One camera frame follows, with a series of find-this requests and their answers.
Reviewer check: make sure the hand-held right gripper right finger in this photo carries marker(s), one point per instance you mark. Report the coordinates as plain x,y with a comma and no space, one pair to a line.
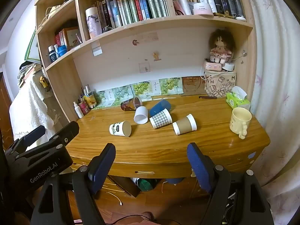
199,166

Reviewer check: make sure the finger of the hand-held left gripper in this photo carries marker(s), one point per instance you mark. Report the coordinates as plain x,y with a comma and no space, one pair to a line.
32,134
66,131

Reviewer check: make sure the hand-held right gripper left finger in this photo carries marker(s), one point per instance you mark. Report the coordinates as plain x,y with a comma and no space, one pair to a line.
103,167

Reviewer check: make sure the brown sleeve paper cup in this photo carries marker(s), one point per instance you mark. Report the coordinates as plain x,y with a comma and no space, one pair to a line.
185,127

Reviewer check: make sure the white leaf print paper cup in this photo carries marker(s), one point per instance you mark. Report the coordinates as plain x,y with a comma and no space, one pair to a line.
118,129

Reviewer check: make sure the checked paper cup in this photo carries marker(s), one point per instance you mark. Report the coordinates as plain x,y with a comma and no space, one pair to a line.
160,119

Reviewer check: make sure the plain white paper cup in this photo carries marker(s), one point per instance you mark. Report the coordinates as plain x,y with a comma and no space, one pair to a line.
141,117

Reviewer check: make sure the dark red paper cup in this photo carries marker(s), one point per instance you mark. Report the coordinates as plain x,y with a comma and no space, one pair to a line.
130,104

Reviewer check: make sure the blue paper cup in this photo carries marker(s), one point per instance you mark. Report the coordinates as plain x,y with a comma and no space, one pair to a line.
159,106

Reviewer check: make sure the white lace cloth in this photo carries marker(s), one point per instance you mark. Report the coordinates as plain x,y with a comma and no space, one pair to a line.
32,112

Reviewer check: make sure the white spray bottle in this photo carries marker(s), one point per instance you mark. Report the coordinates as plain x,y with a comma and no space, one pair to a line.
78,110

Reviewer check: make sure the red container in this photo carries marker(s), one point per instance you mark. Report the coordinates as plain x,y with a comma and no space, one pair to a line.
84,107

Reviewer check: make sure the wooden desk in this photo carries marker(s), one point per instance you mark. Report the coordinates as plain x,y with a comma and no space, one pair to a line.
164,147

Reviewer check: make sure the green white bag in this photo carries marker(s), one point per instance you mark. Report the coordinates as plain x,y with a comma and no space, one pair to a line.
146,184

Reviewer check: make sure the grape print card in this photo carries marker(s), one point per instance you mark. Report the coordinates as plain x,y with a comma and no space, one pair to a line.
121,93
104,97
141,89
170,84

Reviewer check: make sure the wooden bookshelf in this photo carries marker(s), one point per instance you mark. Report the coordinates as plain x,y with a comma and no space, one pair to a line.
63,79

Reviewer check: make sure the golden figurine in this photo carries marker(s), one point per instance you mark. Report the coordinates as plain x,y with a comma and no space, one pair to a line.
43,82

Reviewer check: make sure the pale yellow mug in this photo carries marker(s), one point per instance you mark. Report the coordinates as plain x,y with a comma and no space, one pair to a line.
239,121

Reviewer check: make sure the brown pen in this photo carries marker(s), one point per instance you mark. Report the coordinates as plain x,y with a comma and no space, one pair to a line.
207,97

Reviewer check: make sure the green tissue pack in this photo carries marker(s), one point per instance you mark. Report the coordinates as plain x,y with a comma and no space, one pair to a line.
238,101

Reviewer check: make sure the dark bottle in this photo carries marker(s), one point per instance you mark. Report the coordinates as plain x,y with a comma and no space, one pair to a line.
52,54

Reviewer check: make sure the blue jar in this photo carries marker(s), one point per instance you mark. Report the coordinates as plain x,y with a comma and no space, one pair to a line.
62,51

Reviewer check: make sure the brown carved board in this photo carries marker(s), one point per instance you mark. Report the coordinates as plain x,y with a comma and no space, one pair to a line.
193,84

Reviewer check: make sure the patterned brown storage box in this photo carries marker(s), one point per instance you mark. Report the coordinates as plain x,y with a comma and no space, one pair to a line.
220,84

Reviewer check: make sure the green framed picture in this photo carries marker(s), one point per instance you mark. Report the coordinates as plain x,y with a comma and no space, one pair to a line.
31,48

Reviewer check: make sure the red books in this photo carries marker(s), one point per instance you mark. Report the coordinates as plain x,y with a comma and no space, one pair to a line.
60,38

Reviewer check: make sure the framed picture box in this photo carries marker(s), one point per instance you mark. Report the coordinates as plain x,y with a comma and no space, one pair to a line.
73,37

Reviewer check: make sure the pink box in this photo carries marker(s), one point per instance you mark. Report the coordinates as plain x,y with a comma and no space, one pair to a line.
212,66

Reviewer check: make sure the white round device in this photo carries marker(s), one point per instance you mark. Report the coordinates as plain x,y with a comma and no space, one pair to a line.
228,66

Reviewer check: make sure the white floral cylinder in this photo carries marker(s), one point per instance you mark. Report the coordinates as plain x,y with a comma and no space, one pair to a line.
93,23

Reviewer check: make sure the rag doll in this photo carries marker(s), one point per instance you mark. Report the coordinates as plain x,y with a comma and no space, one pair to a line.
220,49

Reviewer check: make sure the white floral curtain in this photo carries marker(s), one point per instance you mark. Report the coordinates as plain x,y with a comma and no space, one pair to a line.
276,75

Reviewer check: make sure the row of pale books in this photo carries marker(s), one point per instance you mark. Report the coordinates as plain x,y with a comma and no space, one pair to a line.
133,8

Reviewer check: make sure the pink cream jar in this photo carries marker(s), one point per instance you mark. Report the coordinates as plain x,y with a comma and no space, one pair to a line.
202,9

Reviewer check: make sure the white tube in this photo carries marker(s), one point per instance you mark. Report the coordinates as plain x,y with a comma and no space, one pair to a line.
209,1

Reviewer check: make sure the white plastic roll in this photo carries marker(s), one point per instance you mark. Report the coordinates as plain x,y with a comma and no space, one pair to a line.
182,1

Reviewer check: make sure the row of dark books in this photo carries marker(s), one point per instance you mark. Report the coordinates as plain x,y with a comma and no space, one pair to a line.
228,1

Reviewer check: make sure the wooden wall clip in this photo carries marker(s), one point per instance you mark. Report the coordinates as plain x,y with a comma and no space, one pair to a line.
156,56

